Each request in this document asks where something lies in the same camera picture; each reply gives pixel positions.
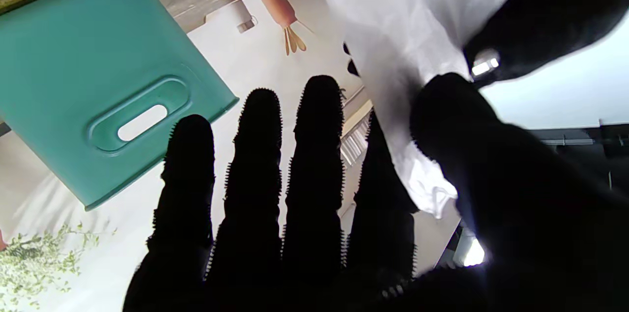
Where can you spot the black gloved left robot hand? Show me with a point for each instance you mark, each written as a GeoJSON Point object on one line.
{"type": "Point", "coordinates": [565, 7]}

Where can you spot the green plastic basket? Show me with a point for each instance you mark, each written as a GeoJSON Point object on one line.
{"type": "Point", "coordinates": [59, 56]}

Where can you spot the translucent white disposable glove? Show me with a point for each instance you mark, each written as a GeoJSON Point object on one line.
{"type": "Point", "coordinates": [393, 17]}

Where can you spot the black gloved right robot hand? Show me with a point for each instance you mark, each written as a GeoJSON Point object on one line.
{"type": "Point", "coordinates": [540, 228]}

